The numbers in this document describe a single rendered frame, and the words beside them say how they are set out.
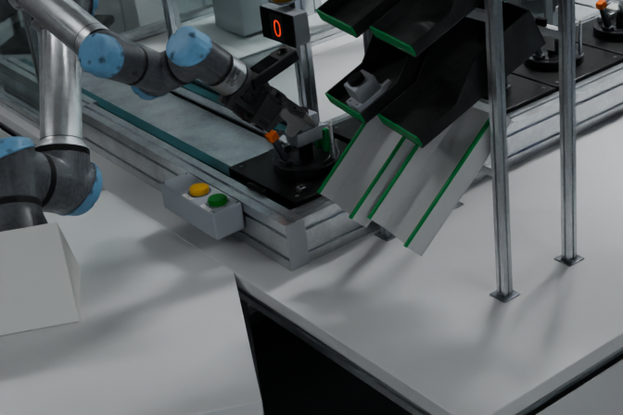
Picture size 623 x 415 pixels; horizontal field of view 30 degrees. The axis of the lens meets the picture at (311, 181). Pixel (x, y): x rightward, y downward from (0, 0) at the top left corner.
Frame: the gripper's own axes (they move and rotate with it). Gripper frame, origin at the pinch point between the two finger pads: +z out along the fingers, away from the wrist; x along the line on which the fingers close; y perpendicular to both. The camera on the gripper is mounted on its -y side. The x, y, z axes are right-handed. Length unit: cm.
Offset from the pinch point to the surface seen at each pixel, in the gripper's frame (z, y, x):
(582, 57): 59, -50, 6
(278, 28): -3.6, -15.1, -18.4
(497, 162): -2, -5, 53
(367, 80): -19.2, -7.1, 32.6
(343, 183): -0.7, 8.9, 20.9
